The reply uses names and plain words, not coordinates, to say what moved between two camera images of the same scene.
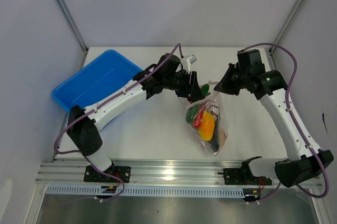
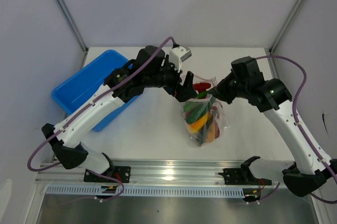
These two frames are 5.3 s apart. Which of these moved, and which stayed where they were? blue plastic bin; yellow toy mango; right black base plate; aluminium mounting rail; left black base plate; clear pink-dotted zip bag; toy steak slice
Moved: toy steak slice; yellow toy mango; clear pink-dotted zip bag
Stayed: right black base plate; aluminium mounting rail; left black base plate; blue plastic bin
